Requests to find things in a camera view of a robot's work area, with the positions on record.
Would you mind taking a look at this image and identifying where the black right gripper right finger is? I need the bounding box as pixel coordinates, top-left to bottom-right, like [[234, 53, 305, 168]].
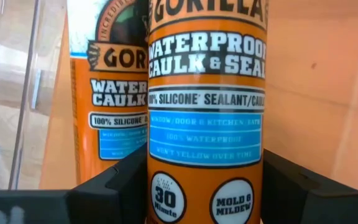
[[261, 149, 358, 224]]

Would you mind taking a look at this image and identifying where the orange Gorilla sealant tube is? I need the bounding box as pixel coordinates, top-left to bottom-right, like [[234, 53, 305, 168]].
[[67, 0, 150, 185], [145, 0, 269, 224]]

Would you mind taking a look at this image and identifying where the clear plastic bin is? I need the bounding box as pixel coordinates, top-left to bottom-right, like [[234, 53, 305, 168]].
[[0, 0, 68, 191]]

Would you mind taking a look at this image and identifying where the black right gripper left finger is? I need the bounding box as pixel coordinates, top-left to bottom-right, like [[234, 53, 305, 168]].
[[68, 144, 149, 224]]

